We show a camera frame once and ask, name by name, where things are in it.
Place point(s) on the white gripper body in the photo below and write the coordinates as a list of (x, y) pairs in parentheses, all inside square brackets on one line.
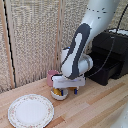
[(68, 82)]

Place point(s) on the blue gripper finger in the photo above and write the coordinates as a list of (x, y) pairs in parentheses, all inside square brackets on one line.
[(76, 91), (61, 91)]

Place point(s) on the small white bowl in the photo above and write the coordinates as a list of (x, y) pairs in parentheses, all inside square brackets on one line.
[(56, 97)]

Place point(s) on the black air fryer drawer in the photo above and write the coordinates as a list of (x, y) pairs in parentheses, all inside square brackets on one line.
[(105, 71)]

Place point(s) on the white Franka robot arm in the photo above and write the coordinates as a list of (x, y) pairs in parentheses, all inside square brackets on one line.
[(78, 53)]

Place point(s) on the yellow food piece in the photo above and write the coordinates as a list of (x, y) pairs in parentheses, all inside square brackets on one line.
[(55, 92)]

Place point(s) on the pink mug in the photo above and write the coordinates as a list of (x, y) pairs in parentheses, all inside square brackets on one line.
[(50, 77)]

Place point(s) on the floral rimmed white plate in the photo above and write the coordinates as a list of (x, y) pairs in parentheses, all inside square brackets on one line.
[(30, 111)]

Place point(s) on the wide woven screen panel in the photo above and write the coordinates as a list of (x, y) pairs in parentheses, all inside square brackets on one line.
[(33, 40)]

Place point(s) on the white flat object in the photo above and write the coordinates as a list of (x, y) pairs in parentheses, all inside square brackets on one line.
[(120, 32)]

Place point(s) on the wooden post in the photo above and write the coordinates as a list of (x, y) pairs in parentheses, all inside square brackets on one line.
[(7, 43)]

